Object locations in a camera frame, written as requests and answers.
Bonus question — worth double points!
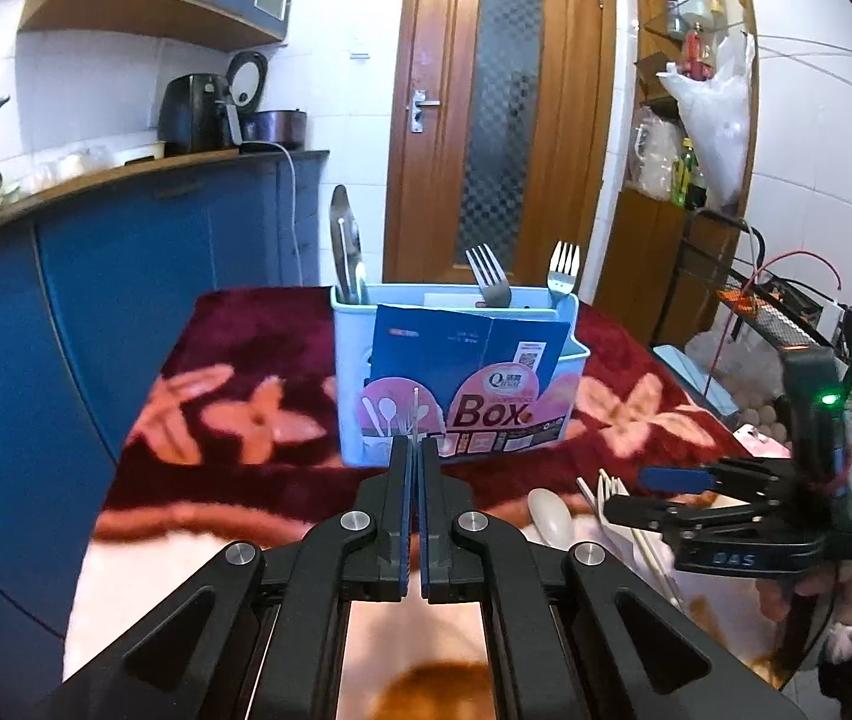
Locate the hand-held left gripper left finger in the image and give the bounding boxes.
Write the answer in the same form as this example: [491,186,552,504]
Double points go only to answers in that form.
[43,435,416,720]

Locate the white plastic fork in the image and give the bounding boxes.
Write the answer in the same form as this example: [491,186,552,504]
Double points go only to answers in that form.
[597,469,686,608]

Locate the beige spoon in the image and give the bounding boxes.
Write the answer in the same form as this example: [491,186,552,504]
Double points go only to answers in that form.
[527,489,573,548]

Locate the white jug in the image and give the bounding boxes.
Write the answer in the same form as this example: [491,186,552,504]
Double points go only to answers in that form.
[632,120,686,200]

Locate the rice cooker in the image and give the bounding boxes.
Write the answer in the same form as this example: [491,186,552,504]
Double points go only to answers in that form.
[227,51,308,151]

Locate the person's right hand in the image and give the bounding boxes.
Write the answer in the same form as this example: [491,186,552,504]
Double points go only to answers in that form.
[758,574,798,623]

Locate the red wire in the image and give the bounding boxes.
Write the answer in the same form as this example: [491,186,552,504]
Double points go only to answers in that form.
[700,251,843,398]

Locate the wooden door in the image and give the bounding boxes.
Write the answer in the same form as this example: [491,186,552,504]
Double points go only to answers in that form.
[381,0,618,308]

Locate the steel tongs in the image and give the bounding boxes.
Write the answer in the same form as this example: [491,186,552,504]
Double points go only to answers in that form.
[330,184,368,306]

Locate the blue printed cardboard sleeve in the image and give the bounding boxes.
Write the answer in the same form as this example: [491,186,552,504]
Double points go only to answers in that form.
[360,304,573,462]

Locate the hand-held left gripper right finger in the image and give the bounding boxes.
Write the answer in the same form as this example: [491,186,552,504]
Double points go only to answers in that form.
[418,438,802,720]

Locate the green bottle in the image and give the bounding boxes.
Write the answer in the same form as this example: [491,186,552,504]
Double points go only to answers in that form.
[672,139,704,207]

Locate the white plastic bag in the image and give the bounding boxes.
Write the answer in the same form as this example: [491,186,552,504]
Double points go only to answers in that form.
[657,34,758,211]

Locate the white power cable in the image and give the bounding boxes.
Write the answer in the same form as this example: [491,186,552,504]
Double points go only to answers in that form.
[242,139,305,287]

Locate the light blue utensil holder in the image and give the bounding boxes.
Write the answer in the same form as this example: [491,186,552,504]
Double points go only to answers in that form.
[330,283,590,470]

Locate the steel fork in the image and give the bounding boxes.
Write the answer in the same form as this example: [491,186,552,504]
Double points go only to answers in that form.
[466,244,511,308]
[547,241,581,308]

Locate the wooden shelf unit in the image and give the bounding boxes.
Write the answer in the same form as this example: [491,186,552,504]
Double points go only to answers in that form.
[595,0,761,346]

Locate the black wire rack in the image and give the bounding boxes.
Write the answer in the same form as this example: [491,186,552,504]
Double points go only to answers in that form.
[685,206,852,503]

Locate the blue base cabinets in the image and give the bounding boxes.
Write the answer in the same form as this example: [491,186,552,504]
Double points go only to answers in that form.
[0,150,329,691]

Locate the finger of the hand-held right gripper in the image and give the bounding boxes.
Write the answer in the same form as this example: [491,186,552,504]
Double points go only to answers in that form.
[637,457,798,500]
[602,495,779,541]

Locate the steel door handle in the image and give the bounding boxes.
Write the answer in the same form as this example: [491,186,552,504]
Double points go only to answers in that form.
[409,88,442,134]

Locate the black air fryer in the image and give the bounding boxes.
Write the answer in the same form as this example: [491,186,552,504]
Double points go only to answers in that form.
[158,73,243,155]

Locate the red pink printed blanket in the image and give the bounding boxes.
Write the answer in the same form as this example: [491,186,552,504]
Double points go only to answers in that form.
[62,285,847,720]

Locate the bag of eggs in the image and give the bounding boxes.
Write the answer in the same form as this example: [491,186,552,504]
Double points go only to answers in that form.
[726,390,794,443]

